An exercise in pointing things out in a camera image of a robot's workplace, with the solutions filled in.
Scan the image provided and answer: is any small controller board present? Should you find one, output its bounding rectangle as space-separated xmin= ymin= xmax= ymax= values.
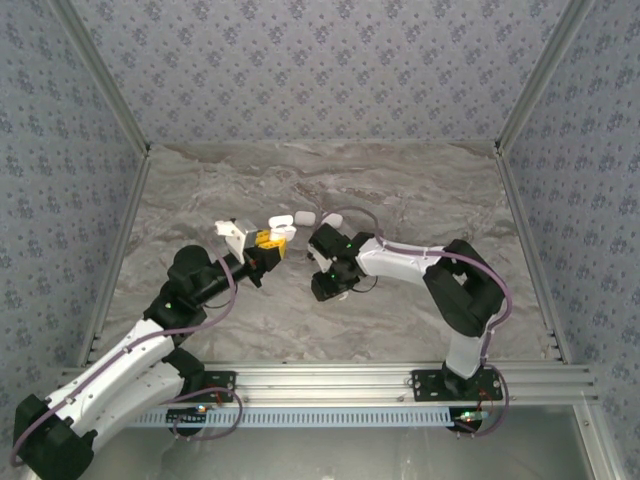
xmin=452 ymin=408 xmax=490 ymax=432
xmin=166 ymin=405 xmax=210 ymax=427

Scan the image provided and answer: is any grey metal sheet panel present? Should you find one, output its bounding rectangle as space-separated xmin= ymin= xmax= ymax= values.
xmin=92 ymin=407 xmax=596 ymax=480

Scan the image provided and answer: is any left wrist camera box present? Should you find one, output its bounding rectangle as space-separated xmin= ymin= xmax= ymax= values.
xmin=214 ymin=217 xmax=257 ymax=265

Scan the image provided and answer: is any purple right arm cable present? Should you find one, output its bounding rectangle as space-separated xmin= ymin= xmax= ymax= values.
xmin=324 ymin=206 xmax=515 ymax=440

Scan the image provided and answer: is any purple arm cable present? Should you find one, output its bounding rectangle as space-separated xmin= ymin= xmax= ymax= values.
xmin=324 ymin=206 xmax=515 ymax=440
xmin=9 ymin=257 xmax=245 ymax=469

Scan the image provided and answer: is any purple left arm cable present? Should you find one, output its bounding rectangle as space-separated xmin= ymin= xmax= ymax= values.
xmin=9 ymin=257 xmax=245 ymax=469

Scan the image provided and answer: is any aluminium side rail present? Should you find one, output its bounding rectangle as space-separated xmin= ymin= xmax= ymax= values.
xmin=493 ymin=144 xmax=572 ymax=365
xmin=77 ymin=149 xmax=154 ymax=369

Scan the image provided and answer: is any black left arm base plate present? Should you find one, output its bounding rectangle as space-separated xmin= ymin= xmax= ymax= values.
xmin=145 ymin=370 xmax=237 ymax=404

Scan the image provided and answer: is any aluminium mounting rail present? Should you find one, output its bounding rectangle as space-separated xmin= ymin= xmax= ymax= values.
xmin=53 ymin=363 xmax=600 ymax=404

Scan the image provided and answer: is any white slotted cable duct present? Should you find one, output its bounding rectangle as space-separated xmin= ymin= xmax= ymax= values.
xmin=127 ymin=407 xmax=484 ymax=429

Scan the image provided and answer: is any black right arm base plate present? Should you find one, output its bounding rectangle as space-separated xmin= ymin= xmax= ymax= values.
xmin=410 ymin=369 xmax=504 ymax=403

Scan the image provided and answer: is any aluminium corner post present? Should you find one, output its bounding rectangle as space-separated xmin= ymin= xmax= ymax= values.
xmin=52 ymin=0 xmax=152 ymax=157
xmin=493 ymin=0 xmax=597 ymax=157

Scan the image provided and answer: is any aluminium lower frame leg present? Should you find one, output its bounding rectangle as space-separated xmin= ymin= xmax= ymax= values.
xmin=574 ymin=404 xmax=619 ymax=480

